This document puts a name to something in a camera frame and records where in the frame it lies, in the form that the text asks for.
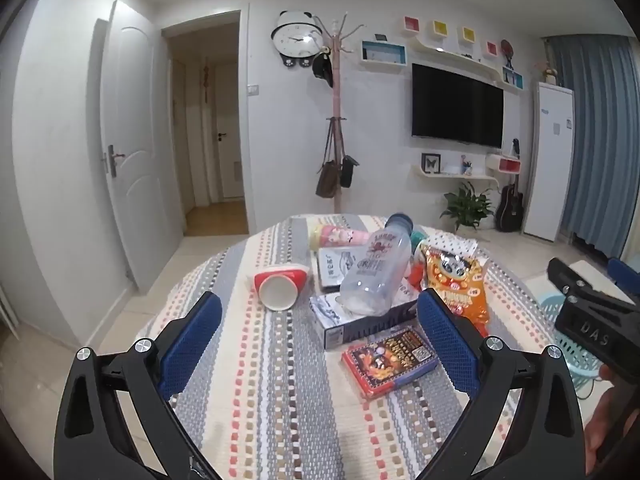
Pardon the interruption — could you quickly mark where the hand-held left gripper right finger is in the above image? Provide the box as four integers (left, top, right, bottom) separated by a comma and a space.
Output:
416, 289, 588, 480

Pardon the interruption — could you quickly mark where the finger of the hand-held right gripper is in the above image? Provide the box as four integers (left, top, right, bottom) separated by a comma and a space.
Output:
606, 256, 640, 306
546, 257, 603, 301

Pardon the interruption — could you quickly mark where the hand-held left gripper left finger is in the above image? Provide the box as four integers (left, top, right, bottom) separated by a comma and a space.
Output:
54, 290, 223, 480

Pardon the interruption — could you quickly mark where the light blue plastic basket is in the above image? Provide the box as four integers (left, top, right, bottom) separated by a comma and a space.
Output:
537, 292, 606, 401

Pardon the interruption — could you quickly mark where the orange snack bag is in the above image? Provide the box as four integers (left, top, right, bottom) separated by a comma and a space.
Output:
419, 241, 491, 338

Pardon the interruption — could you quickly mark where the red card box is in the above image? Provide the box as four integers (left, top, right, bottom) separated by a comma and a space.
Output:
341, 326, 440, 400

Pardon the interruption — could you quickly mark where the pink plastic packet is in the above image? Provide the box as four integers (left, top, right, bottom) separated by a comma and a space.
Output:
400, 260, 426, 293

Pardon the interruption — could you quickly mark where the white dotted bag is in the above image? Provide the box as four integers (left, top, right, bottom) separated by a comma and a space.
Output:
422, 227, 478, 257

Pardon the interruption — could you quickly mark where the white and blue carton box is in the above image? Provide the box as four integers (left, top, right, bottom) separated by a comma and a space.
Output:
309, 290, 420, 351

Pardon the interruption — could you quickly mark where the red and white paper cup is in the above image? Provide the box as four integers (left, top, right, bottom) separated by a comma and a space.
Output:
253, 264, 314, 312

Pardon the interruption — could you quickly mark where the white printed packet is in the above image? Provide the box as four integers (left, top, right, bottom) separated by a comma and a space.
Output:
314, 246, 362, 294

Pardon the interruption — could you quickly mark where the pink printed cup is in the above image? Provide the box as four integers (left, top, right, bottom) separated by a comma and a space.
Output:
309, 224, 371, 251

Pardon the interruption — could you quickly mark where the brown shoulder bag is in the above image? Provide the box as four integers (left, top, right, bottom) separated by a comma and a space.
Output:
316, 120, 342, 198

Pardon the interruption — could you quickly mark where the person's right hand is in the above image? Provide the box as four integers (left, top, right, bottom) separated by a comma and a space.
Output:
584, 362, 632, 468

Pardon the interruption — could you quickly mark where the white floor mat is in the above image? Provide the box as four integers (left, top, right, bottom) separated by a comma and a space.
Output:
565, 259, 621, 306

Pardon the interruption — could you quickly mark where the black acoustic guitar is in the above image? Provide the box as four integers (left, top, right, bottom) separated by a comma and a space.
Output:
495, 139, 525, 233

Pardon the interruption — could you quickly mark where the clear plastic bottle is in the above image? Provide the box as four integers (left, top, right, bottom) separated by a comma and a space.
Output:
340, 213, 415, 317

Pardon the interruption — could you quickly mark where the striped woven tablecloth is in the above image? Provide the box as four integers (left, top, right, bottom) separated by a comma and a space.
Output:
135, 214, 583, 480

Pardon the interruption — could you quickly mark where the green potted plant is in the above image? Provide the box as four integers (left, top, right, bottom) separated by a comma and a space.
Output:
440, 182, 496, 233

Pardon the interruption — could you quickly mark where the blue grey curtain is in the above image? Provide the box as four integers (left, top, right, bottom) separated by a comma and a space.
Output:
542, 35, 640, 261

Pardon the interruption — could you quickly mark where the white hallway door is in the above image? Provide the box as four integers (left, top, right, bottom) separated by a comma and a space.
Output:
212, 60, 247, 201

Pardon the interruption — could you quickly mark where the white room door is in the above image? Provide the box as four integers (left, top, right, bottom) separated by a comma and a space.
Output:
92, 0, 186, 296

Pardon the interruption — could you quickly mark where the black small bag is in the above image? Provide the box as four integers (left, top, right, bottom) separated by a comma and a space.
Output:
340, 155, 360, 189

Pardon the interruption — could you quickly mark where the pink coat rack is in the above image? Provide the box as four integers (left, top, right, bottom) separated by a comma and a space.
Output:
314, 16, 362, 216

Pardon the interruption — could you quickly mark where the black hat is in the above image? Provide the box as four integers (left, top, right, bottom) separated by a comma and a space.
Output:
312, 52, 334, 88

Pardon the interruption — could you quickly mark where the white low wall shelf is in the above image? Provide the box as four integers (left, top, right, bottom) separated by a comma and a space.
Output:
412, 162, 501, 193

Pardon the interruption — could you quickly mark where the black wall television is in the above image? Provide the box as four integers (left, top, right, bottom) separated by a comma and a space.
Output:
411, 62, 505, 150

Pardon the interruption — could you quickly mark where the metal door handle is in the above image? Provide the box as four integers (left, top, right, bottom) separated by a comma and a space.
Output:
102, 144, 125, 178

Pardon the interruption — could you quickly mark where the white curved wall shelf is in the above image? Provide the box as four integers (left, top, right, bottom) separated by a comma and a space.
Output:
407, 37, 521, 92

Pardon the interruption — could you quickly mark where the blue framed wall shelf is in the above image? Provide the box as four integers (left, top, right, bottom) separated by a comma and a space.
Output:
361, 40, 406, 67

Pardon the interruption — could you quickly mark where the panda wall clock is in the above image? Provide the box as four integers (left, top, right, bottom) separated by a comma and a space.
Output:
271, 10, 323, 68

